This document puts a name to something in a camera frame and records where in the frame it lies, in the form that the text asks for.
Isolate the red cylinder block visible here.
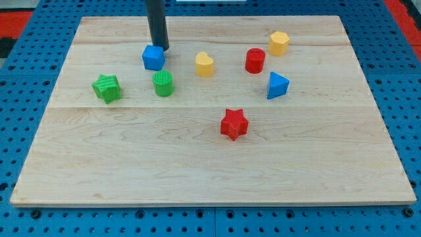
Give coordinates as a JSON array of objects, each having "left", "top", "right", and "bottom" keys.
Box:
[{"left": 245, "top": 48, "right": 266, "bottom": 74}]

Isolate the green star block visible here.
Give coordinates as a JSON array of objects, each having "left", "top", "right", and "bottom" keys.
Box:
[{"left": 91, "top": 74, "right": 122, "bottom": 104}]

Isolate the light wooden board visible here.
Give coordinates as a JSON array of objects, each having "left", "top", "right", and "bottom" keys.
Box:
[{"left": 10, "top": 16, "right": 416, "bottom": 207}]

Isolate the blue triangle block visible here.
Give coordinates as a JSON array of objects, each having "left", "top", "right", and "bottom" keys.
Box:
[{"left": 266, "top": 72, "right": 289, "bottom": 99}]

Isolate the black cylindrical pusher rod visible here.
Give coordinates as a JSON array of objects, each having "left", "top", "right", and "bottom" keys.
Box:
[{"left": 145, "top": 0, "right": 169, "bottom": 51}]

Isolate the red star block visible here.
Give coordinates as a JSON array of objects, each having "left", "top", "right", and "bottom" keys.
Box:
[{"left": 220, "top": 109, "right": 249, "bottom": 142}]

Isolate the green cylinder block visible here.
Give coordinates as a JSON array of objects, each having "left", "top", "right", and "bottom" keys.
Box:
[{"left": 152, "top": 70, "right": 174, "bottom": 97}]

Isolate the blue cube block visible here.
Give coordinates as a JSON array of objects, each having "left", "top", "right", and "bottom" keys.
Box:
[{"left": 142, "top": 45, "right": 165, "bottom": 71}]

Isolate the yellow hexagon block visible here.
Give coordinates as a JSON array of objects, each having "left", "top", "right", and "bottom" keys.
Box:
[{"left": 268, "top": 32, "right": 290, "bottom": 56}]

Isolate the yellow heart block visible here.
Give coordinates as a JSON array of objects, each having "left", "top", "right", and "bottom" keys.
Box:
[{"left": 195, "top": 51, "right": 214, "bottom": 77}]

